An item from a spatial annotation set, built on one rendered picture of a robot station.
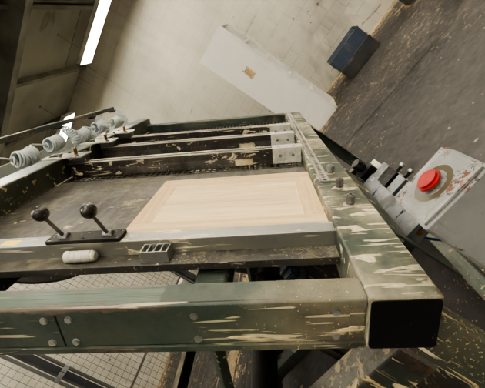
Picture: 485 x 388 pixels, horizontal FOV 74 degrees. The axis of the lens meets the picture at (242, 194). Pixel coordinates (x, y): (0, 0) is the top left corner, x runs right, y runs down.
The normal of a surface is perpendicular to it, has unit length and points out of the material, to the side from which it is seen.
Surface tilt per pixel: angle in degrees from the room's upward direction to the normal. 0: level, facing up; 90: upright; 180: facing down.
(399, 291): 52
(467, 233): 90
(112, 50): 90
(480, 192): 90
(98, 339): 90
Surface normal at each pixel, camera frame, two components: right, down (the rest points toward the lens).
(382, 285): -0.09, -0.93
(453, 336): -0.06, 0.37
